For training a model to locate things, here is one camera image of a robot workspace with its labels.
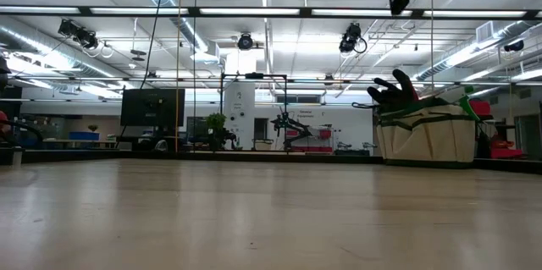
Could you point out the red storage bins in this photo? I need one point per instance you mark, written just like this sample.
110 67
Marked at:
325 133

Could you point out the black aluminium table frame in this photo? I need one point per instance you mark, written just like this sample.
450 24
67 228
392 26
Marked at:
339 159

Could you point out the red crate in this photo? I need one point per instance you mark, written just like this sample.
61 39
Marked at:
506 151

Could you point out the green background potted plant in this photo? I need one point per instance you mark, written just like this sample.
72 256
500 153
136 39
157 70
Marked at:
216 122

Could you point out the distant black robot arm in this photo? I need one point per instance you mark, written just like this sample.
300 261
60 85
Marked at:
292 128

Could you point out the background desk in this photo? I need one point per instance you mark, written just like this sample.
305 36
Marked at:
80 142

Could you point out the white background bin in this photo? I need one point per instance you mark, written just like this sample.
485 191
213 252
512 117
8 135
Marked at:
263 144

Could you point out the blue bin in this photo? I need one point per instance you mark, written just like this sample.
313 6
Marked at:
84 136

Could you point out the small white post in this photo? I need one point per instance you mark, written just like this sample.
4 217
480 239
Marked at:
17 158

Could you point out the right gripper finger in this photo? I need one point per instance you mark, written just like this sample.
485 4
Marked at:
399 1

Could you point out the black rig crossbar with lights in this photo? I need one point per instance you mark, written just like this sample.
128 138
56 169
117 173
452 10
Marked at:
305 12

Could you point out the black ceiling spotlight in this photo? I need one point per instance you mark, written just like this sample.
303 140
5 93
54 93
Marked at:
245 41
514 45
80 36
350 38

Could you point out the red black chair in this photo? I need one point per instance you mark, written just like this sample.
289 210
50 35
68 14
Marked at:
3 117

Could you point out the black monitor screen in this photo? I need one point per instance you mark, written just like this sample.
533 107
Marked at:
148 107

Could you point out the red box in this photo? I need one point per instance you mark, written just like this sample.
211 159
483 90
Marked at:
480 108

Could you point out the beige green gardening bag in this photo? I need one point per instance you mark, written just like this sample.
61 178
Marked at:
423 134

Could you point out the small brown bowl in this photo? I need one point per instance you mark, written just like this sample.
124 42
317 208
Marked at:
93 128

